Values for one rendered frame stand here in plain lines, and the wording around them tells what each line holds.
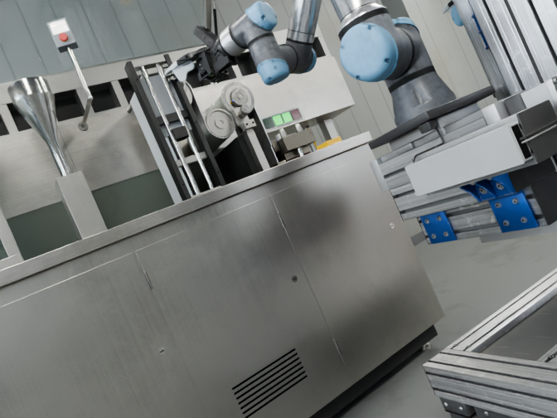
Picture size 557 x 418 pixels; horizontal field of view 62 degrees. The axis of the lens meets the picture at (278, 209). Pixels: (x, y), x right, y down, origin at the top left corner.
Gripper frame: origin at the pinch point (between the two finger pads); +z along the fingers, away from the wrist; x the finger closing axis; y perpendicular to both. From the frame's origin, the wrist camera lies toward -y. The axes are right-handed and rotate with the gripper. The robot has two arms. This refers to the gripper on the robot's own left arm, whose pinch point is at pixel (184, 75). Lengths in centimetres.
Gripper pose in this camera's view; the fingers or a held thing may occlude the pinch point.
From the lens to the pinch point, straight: 146.8
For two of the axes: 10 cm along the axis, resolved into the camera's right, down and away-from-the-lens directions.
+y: 3.2, 9.4, -1.1
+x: 6.3, -1.2, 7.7
